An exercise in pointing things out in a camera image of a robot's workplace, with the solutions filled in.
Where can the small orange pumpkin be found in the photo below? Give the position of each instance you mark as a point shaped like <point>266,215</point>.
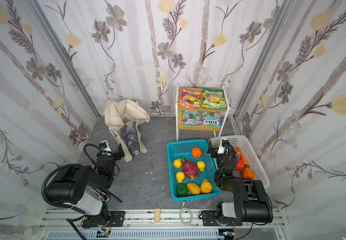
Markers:
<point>248,173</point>

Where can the orange carrot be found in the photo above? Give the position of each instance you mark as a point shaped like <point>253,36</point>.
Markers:
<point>241,155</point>

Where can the yellow lemon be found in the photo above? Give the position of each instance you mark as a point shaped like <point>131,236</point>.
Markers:
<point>201,165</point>
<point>177,163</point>
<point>180,176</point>

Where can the dark allen key tools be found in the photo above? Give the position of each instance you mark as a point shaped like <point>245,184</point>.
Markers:
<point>107,192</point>

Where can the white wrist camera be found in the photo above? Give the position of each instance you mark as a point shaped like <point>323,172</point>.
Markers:
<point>104,147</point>
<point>221,150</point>

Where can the red pepper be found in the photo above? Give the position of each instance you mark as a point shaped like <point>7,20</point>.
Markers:
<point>240,165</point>

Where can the Fox's candy bag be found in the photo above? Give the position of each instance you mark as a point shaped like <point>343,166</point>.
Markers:
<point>210,118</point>

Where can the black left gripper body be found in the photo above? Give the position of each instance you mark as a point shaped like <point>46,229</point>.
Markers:
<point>113,157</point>

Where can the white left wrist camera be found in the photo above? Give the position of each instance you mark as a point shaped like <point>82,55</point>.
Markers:
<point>104,147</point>

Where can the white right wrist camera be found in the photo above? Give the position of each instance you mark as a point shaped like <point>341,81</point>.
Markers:
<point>221,150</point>

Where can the yellow pear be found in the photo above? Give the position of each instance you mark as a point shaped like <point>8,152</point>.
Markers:
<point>206,187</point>

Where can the white wooden shelf rack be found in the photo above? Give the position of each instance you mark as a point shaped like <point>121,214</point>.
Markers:
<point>217,131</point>

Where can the teal plastic basket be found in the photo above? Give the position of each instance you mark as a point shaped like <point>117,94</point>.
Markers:
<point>183,149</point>

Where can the pink dragon fruit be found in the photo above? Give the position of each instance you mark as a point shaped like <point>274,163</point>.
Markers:
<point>189,168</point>

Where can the aluminium rail frame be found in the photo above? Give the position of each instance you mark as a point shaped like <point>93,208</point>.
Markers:
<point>177,224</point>

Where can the white plastic basket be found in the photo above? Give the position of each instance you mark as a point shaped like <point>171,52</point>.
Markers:
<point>252,159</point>

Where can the teal red candy bag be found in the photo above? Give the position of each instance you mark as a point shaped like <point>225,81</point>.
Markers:
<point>191,118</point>

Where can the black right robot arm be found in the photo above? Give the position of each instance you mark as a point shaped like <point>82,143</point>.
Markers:
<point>250,204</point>

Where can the orange fruit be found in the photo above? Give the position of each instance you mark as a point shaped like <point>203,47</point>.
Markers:
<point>196,152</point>

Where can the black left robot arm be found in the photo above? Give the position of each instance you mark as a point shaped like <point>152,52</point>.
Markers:
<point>85,189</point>

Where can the green candy bag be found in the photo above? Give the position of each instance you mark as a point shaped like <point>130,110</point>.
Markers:
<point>214,99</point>

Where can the cream canvas grocery bag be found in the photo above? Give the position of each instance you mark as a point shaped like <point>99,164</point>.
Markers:
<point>123,119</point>

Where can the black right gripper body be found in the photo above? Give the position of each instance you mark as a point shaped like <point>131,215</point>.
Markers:
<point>226,152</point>

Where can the orange candy bag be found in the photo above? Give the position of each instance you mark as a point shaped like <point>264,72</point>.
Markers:
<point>189,99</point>

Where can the yellow oval mango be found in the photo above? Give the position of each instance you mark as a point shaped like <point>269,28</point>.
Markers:
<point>193,188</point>

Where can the small wooden block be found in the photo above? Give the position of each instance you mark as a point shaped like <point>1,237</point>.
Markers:
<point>157,215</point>

